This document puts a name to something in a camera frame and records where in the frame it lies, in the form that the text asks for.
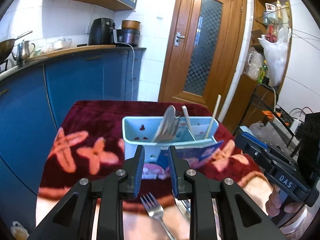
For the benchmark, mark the white plastic spoon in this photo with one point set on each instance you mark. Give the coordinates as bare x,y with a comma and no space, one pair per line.
187,119

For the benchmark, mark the silver knife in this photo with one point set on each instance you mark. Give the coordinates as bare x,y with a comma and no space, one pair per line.
184,207

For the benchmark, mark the white plastic bag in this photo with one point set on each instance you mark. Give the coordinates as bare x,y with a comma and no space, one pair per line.
276,55

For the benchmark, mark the blue lower kitchen cabinets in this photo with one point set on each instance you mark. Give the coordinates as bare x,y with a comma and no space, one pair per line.
35,99

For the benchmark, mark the black wire rack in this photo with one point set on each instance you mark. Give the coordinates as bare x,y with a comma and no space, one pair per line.
272,114

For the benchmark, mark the brown pot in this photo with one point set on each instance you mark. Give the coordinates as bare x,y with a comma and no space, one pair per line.
130,24

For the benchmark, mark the silver fork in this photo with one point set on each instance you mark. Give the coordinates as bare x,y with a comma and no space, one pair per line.
155,211

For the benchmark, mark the wooden corner shelf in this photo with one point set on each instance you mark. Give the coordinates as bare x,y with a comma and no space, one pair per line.
267,36

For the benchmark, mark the blue booklet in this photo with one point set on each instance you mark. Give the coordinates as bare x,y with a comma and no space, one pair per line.
196,156

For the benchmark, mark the silver door handle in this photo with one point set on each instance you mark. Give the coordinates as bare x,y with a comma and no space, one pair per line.
178,37

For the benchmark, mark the person's right hand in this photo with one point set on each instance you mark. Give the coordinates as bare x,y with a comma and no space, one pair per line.
283,209

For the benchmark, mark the wooden door with glass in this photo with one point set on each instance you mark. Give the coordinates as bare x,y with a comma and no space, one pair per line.
204,63

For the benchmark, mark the black wok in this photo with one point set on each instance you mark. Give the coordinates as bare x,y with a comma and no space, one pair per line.
6,46

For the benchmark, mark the silver spoon in caddy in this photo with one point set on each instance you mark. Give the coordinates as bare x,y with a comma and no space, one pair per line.
166,122

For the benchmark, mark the dark rice cooker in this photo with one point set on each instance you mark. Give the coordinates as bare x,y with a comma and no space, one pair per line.
129,36

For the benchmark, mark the black air fryer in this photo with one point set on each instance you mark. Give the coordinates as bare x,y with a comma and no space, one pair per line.
102,32

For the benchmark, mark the light blue utensil caddy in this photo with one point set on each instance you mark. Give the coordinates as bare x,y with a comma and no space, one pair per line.
144,130

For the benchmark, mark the steel kettle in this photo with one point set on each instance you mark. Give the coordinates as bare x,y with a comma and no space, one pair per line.
24,51

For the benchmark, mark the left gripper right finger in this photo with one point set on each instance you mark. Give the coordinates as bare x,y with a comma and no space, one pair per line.
179,172

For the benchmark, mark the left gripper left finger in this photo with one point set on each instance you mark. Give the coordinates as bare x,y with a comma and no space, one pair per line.
130,182

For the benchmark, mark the wooden chopstick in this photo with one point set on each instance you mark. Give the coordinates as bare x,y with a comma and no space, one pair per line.
213,116

